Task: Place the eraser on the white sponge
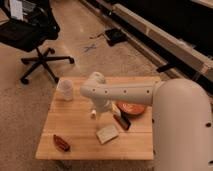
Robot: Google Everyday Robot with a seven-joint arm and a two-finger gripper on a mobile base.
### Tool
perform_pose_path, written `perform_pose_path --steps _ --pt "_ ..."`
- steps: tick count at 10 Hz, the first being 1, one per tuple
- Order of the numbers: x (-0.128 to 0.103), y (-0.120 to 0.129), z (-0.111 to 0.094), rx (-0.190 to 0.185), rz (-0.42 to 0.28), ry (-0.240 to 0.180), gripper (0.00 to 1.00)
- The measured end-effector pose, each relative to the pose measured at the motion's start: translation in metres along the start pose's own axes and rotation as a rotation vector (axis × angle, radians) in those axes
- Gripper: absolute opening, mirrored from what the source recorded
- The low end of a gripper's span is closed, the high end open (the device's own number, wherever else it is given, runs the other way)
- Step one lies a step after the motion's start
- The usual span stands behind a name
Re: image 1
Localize long white shelf rail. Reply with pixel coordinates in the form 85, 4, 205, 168
80, 0, 213, 82

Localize wooden table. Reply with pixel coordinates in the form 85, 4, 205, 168
36, 77, 153, 160

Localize white sponge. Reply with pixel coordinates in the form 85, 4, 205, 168
96, 124, 119, 144

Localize clear plastic cup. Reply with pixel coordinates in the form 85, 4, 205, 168
57, 80, 73, 101

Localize red brown toy boat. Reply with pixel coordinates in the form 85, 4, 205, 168
53, 135, 70, 152

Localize black office chair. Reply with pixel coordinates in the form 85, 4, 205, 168
0, 0, 75, 84

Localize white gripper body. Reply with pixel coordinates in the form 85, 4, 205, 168
90, 99, 112, 119

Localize blue scissors on floor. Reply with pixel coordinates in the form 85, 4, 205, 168
84, 44, 96, 53

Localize black object on floor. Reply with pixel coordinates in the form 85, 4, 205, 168
105, 28, 127, 46

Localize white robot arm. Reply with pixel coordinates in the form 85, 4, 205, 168
80, 72, 213, 171

